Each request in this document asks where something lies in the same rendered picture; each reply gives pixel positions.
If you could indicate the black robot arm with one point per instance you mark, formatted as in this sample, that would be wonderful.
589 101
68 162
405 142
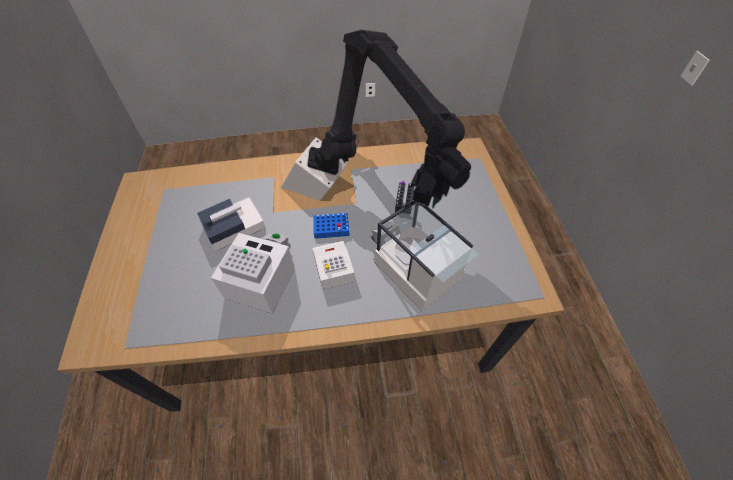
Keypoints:
441 126

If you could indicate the grey bench mat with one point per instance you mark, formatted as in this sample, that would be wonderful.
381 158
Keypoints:
177 301

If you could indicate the blue tube rack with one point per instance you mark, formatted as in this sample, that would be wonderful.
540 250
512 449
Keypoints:
321 223

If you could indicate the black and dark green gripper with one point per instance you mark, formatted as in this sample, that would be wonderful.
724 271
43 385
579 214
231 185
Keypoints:
437 195

